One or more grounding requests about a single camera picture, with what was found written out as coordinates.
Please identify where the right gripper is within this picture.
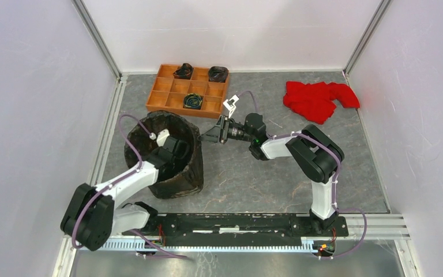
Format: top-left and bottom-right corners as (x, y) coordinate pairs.
(197, 115), (254, 145)

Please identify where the black plastic trash bag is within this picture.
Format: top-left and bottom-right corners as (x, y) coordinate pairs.
(126, 110), (204, 199)

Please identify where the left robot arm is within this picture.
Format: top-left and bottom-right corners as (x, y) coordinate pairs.
(60, 136), (192, 251)

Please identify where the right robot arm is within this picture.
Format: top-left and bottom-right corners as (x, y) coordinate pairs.
(200, 113), (344, 235)

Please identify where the rolled black bag with stripes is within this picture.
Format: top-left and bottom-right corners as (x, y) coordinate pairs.
(183, 93), (203, 110)

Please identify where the orange compartment tray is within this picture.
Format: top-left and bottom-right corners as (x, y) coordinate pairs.
(146, 64), (230, 118)

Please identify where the rolled black bag top-right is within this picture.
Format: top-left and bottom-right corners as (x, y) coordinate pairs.
(208, 66), (229, 83)

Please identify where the rolled black bag top-left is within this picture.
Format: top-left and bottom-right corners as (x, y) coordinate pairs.
(172, 63), (194, 80)

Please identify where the red cloth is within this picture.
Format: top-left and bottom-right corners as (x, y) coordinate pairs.
(283, 81), (361, 125)

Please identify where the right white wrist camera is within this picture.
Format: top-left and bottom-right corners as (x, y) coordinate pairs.
(223, 95), (239, 118)

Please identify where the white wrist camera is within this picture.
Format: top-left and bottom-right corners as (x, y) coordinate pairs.
(223, 95), (239, 118)
(149, 129), (170, 147)

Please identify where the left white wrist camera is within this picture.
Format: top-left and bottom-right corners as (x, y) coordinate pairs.
(149, 129), (170, 147)

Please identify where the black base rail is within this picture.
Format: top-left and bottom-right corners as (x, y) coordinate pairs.
(140, 213), (349, 247)

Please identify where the left aluminium frame post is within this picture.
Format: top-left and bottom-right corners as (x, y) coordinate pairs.
(72, 0), (122, 79)

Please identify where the aluminium frame post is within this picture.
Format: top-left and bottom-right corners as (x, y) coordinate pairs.
(72, 0), (122, 79)
(342, 0), (392, 78)

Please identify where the right aluminium frame post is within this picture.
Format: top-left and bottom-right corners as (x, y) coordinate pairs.
(342, 0), (392, 78)

